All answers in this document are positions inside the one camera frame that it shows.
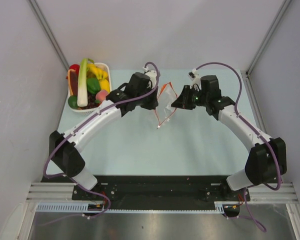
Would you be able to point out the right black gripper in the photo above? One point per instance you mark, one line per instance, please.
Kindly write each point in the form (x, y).
(183, 101)

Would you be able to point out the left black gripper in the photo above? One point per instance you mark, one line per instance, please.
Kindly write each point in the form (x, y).
(152, 104)

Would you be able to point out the clear orange zip bag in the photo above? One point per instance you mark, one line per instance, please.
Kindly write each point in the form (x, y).
(165, 97)

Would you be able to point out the pink peach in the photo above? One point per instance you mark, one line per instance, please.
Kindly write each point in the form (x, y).
(101, 96)

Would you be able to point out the green bell pepper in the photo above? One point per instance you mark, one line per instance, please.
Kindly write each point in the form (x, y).
(93, 85)

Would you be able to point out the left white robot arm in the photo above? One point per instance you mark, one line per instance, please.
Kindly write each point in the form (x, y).
(65, 148)

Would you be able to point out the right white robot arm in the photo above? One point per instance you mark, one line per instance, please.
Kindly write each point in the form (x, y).
(267, 156)

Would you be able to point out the yellow bell pepper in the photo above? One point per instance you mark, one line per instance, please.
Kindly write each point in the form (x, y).
(105, 85)

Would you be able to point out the dark grape bunch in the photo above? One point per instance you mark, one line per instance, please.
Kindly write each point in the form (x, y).
(92, 102)

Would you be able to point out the white plastic basket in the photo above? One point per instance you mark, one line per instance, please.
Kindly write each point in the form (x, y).
(88, 111)

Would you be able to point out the green white leek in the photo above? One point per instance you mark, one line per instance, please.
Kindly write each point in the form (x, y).
(82, 92)

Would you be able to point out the red bell pepper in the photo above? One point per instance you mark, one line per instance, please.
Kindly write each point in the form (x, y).
(75, 67)

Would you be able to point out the orange sliced papaya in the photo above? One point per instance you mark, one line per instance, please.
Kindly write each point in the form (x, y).
(72, 79)

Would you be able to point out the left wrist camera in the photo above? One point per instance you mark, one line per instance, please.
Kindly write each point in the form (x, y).
(149, 78)

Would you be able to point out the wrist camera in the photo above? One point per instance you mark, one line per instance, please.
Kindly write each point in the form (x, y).
(195, 78)
(149, 78)

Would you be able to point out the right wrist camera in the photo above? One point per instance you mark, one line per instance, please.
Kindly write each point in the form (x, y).
(195, 78)

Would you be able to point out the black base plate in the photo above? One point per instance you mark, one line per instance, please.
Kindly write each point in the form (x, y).
(172, 192)

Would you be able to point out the aluminium front rail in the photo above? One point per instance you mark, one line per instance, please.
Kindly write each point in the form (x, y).
(62, 192)

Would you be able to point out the left aluminium post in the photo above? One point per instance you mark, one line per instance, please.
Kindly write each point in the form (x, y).
(38, 13)

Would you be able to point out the aluminium post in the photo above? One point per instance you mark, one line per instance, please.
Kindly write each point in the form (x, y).
(269, 35)
(38, 13)

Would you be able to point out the right aluminium post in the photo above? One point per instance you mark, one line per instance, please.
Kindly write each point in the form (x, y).
(269, 35)

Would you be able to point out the white cable duct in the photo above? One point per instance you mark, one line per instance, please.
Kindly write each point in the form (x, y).
(91, 208)

